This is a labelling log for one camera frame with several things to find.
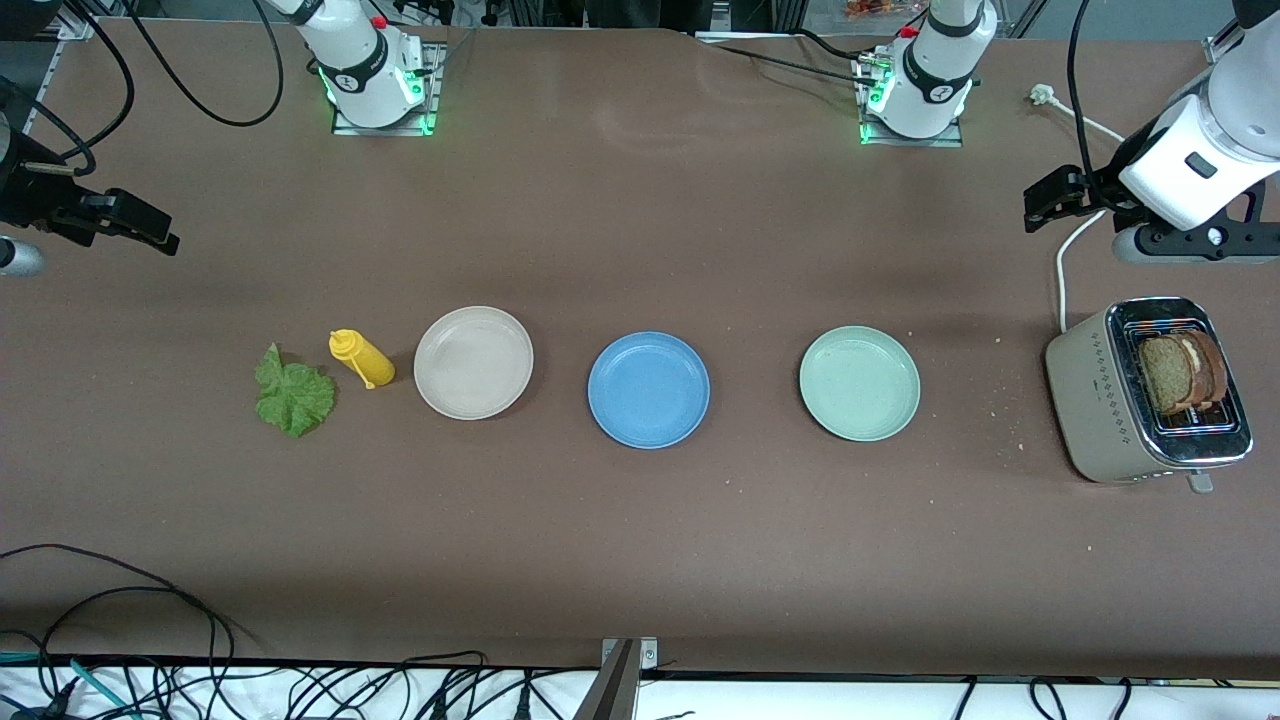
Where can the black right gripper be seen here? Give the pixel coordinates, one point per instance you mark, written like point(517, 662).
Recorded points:
point(22, 196)

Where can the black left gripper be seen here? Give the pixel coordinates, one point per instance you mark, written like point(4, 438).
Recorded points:
point(1098, 186)

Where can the brown bread slice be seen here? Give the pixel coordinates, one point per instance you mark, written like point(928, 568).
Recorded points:
point(1165, 375)
point(1212, 365)

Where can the green lettuce leaf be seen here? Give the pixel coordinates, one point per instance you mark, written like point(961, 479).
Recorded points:
point(295, 395)

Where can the yellow mustard squeeze bottle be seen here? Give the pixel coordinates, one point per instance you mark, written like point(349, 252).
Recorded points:
point(365, 362)

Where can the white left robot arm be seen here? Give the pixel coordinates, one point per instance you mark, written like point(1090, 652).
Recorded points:
point(1180, 160)

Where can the green round plate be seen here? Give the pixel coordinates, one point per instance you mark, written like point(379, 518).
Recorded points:
point(859, 383)

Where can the beige round plate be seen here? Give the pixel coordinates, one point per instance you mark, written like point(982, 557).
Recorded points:
point(473, 362)

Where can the blue round plate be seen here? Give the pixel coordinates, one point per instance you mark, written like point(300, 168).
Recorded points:
point(648, 390)

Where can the beige chrome toaster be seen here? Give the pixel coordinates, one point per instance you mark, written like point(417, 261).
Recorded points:
point(1095, 400)

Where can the orange packet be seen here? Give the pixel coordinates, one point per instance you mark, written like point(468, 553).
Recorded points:
point(870, 8)

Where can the aluminium frame profile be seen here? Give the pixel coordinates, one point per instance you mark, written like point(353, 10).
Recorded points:
point(1222, 50)
point(80, 20)

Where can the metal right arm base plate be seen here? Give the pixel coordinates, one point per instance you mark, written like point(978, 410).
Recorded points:
point(385, 131)

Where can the metal table edge bracket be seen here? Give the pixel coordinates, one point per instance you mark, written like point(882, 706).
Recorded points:
point(630, 652)

